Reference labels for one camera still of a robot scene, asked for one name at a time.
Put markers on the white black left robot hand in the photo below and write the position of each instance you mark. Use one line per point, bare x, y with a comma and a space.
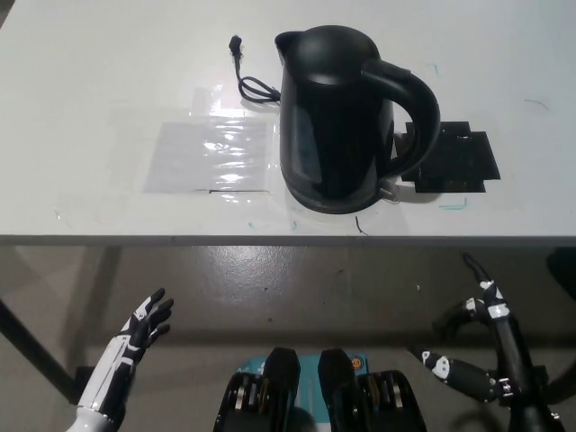
130, 342

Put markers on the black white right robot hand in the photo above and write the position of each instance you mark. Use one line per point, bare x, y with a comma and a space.
510, 351

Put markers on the black electric kettle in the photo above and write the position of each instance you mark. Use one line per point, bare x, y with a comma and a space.
333, 117

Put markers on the black square mat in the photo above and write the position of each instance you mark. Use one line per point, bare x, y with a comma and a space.
459, 157

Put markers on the clear plastic sheet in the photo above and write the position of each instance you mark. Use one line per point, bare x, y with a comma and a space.
207, 153

